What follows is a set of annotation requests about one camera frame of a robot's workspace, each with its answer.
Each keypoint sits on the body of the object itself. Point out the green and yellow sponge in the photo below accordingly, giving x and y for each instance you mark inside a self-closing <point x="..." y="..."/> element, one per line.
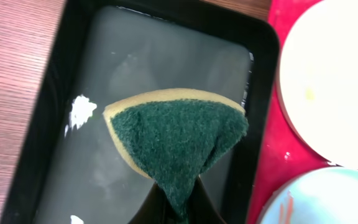
<point x="173" y="135"/>

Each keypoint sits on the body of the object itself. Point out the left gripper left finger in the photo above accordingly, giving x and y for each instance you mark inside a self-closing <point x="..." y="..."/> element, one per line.
<point x="155" y="209"/>

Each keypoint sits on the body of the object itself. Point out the red plastic tray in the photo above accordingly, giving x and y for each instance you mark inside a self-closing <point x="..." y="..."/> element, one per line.
<point x="284" y="155"/>

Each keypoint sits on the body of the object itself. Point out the white round plate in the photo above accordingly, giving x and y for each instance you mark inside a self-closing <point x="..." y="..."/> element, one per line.
<point x="318" y="80"/>

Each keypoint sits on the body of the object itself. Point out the black rectangular tray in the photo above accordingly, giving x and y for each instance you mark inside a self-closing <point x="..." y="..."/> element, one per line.
<point x="106" y="51"/>

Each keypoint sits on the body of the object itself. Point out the light blue plate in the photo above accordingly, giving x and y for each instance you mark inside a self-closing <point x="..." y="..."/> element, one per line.
<point x="328" y="195"/>

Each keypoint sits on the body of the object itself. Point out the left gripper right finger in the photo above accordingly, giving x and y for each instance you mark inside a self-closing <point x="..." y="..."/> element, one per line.
<point x="200" y="209"/>

